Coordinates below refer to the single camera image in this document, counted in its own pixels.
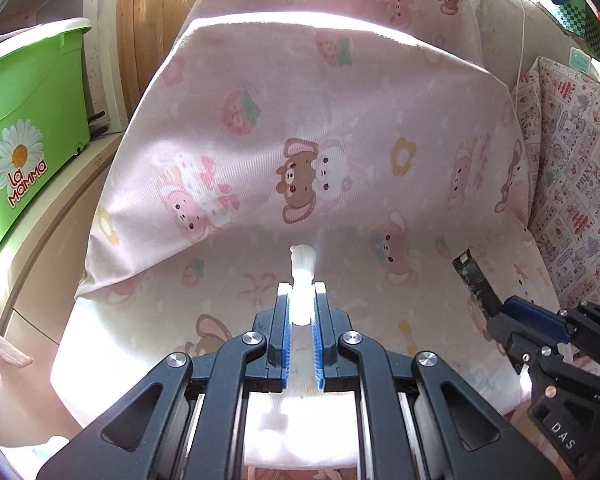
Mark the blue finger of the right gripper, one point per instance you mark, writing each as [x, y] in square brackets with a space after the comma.
[505, 325]
[551, 325]

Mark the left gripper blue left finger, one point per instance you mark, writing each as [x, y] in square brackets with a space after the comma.
[185, 419]

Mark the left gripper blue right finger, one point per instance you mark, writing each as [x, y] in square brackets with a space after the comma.
[416, 417]

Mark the small white plastic tube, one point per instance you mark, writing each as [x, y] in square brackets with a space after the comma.
[302, 297]

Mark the black comb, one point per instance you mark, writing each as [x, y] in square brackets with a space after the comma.
[467, 268]

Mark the white shelf unit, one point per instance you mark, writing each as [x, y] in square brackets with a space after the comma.
[42, 260]

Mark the red patterned white quilt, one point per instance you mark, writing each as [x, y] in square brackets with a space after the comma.
[558, 110]

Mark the pink cartoon print bedsheet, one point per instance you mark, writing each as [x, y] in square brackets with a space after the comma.
[196, 300]

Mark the front pink cartoon pillow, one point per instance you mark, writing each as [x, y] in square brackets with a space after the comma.
[290, 125]

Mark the green plastic storage bin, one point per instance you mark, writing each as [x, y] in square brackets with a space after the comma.
[43, 120]

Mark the wooden door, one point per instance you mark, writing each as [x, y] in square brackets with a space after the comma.
[146, 32]

